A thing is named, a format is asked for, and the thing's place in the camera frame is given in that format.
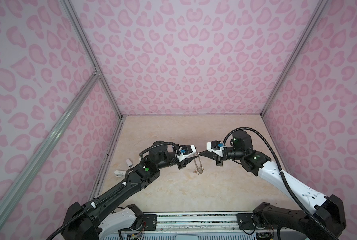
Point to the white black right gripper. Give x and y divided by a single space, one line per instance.
212 154

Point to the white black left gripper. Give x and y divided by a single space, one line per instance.
182 164

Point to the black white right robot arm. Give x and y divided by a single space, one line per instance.
319 217

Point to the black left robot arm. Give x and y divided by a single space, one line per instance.
103 215

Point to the white clip lower one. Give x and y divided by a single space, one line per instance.
119 173

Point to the white clip near wall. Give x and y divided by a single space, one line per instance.
129 163

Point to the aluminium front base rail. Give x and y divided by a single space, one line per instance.
198 226

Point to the aluminium left back corner post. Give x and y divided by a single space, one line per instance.
77 26

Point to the aluminium corner post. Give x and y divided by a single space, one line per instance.
77 26
311 25

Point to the aluminium right back corner post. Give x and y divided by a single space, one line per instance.
311 25

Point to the aluminium left wall diagonal bar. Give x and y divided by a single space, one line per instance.
25 178

